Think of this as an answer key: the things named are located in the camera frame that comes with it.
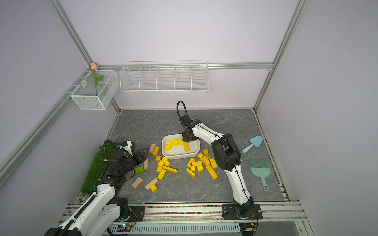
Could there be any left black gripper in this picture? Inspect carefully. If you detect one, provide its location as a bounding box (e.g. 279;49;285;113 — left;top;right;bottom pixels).
120;147;149;175

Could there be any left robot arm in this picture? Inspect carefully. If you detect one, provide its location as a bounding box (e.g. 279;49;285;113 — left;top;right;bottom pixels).
45;147;149;236

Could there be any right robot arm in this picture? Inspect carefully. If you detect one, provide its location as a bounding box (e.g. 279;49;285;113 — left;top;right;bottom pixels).
179;115;256;219

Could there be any natural wood plank block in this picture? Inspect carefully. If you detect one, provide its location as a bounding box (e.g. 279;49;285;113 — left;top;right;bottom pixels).
143;158;149;170

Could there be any natural wood block upper left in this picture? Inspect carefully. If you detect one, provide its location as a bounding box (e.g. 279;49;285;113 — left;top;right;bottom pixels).
149;144;156;154

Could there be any green wedge block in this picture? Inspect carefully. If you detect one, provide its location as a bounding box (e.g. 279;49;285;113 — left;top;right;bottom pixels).
135;166;145;175

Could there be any white plastic bin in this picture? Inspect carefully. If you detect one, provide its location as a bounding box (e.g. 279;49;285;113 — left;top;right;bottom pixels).
161;134;200;160

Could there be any yellow rectangular block left pile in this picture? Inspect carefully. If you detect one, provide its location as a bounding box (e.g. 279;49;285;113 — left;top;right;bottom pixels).
157;169;167;181

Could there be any natural wood block lower left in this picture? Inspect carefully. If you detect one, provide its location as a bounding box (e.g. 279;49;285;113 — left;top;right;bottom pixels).
132;177;143;189

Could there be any natural wood long block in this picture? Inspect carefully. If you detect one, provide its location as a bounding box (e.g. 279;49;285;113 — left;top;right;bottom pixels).
145;178;158;190

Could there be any yellow block right pile left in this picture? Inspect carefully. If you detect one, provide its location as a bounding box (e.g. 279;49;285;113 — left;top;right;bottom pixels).
186;169;196;178

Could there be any long yellow block right diagonal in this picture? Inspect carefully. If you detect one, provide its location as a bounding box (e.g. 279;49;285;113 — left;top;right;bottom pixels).
206;165;218;180

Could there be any teal toy shovel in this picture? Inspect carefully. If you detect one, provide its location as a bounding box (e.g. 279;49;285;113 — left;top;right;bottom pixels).
241;136;263;154

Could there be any teal toy rake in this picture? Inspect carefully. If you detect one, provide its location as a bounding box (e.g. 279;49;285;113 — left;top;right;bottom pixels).
248;159;271;191

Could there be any artificial pink tulip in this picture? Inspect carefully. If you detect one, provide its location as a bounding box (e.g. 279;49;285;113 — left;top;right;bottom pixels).
91;62;104;96

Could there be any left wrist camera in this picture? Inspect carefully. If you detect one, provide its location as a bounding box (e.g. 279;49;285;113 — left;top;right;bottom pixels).
118;141;132;155

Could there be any white wire wall rack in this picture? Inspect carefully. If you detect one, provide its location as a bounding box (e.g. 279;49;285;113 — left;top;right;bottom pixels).
120;61;209;93

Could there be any white mesh wall basket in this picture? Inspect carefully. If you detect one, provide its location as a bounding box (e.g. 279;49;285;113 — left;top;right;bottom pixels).
71;70;120;110

